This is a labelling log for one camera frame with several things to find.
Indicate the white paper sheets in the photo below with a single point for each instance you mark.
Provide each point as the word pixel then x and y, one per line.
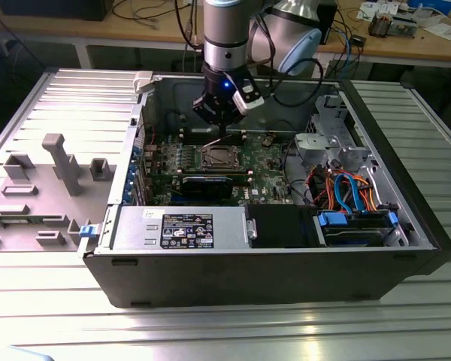
pixel 445 30

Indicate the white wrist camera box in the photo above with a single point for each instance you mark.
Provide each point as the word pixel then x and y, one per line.
pixel 250 96

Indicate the black graphics card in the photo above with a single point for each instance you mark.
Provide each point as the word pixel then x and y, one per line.
pixel 206 186

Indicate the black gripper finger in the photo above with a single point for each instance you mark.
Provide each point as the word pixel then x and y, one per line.
pixel 210 111
pixel 231 113

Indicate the silver square CPU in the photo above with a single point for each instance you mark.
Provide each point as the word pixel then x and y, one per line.
pixel 221 157

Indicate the green motherboard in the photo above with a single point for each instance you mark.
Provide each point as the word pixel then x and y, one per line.
pixel 263 176

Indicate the green RAM stick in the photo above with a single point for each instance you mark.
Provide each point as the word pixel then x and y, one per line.
pixel 20 221

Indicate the black upright box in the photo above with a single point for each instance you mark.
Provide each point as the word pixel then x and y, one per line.
pixel 329 19

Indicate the silver drive cage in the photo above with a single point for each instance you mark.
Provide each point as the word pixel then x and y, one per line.
pixel 315 144

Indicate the small brown electronic device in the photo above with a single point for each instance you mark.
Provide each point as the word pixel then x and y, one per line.
pixel 379 25

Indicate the CPU socket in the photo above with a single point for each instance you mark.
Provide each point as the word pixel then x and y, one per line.
pixel 200 163

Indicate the beige case latch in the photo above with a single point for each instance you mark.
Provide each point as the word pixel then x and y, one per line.
pixel 142 82

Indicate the wooden workbench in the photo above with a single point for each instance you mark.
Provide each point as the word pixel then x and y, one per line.
pixel 135 26

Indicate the silver power supply unit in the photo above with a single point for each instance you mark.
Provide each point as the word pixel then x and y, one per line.
pixel 135 227

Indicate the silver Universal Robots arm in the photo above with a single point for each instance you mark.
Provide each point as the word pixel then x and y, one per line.
pixel 223 34

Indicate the black open PC case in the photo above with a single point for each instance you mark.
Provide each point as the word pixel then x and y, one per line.
pixel 248 278

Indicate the blue case latch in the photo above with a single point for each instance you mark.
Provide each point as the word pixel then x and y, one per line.
pixel 89 231

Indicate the black box on workbench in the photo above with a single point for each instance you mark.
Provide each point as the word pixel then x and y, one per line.
pixel 52 8

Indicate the grey parts rack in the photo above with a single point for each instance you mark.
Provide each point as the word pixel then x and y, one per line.
pixel 52 195

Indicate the hard disk in blue carrier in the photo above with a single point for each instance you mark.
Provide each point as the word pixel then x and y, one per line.
pixel 347 231

